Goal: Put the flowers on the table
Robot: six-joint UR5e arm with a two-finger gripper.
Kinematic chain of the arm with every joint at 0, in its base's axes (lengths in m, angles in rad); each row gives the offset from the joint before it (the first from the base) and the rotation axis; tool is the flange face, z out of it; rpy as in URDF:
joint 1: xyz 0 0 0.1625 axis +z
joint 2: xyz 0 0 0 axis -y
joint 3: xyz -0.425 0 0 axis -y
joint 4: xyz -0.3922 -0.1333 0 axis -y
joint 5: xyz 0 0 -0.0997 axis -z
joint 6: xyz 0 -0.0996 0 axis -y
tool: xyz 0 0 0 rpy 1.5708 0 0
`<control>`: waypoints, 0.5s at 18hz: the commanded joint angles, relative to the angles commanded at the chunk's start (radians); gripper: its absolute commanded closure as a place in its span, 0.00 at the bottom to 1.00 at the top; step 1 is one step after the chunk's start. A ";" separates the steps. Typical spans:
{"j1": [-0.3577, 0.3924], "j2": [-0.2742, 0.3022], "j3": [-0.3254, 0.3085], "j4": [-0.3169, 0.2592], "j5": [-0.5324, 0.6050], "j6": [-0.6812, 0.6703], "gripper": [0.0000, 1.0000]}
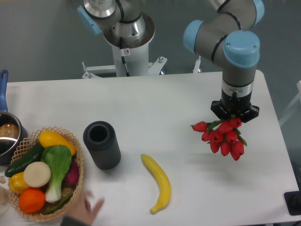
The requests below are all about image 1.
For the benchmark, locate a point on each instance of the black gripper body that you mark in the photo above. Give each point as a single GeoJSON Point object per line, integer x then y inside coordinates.
{"type": "Point", "coordinates": [236, 99]}

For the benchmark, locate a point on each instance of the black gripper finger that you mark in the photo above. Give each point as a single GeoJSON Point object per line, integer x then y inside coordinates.
{"type": "Point", "coordinates": [249, 114]}
{"type": "Point", "coordinates": [219, 111]}

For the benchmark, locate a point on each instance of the red tulip bouquet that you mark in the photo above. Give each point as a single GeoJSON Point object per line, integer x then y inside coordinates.
{"type": "Point", "coordinates": [223, 136]}

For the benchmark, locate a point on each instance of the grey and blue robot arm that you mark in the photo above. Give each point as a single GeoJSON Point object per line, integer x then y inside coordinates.
{"type": "Point", "coordinates": [228, 43]}

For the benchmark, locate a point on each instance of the grey sleeve forearm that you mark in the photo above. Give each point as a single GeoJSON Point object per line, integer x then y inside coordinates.
{"type": "Point", "coordinates": [75, 221]}

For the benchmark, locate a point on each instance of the person's hand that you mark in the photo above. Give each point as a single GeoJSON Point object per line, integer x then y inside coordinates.
{"type": "Point", "coordinates": [82, 210]}

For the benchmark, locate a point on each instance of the yellow banana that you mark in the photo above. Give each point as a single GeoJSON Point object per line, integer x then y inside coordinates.
{"type": "Point", "coordinates": [162, 180]}

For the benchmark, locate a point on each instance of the black device at edge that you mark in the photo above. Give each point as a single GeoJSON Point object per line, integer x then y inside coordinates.
{"type": "Point", "coordinates": [293, 202]}

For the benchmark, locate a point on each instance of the dark grey ribbed vase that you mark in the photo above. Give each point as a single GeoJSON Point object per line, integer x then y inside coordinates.
{"type": "Point", "coordinates": [100, 139]}

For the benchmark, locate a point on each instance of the purple radish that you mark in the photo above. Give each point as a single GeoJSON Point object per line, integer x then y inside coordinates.
{"type": "Point", "coordinates": [72, 175]}

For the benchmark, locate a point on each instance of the green bok choy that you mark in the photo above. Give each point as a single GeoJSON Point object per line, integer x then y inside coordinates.
{"type": "Point", "coordinates": [58, 158]}

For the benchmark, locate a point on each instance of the yellow squash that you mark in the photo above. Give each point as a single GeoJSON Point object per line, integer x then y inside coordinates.
{"type": "Point", "coordinates": [49, 138]}

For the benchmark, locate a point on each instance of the green chili pepper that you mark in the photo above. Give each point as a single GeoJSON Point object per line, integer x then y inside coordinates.
{"type": "Point", "coordinates": [59, 205]}

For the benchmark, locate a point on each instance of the green cucumber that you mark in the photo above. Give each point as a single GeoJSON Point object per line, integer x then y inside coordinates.
{"type": "Point", "coordinates": [33, 155]}

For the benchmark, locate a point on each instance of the round beige bun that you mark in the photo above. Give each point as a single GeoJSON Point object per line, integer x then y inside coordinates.
{"type": "Point", "coordinates": [37, 174]}

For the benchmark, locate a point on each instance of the orange fruit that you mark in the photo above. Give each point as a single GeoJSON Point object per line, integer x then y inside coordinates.
{"type": "Point", "coordinates": [31, 200]}

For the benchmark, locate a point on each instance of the yellow bell pepper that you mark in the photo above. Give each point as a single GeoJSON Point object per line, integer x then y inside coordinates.
{"type": "Point", "coordinates": [17, 183]}

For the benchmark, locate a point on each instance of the white frame at right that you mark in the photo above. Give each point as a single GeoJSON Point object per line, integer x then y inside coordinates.
{"type": "Point", "coordinates": [292, 107]}

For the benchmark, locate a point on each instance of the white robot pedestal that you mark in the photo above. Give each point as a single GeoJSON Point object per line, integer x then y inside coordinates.
{"type": "Point", "coordinates": [127, 62]}

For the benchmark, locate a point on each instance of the blue handled saucepan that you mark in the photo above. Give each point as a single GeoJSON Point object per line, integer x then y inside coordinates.
{"type": "Point", "coordinates": [12, 131]}

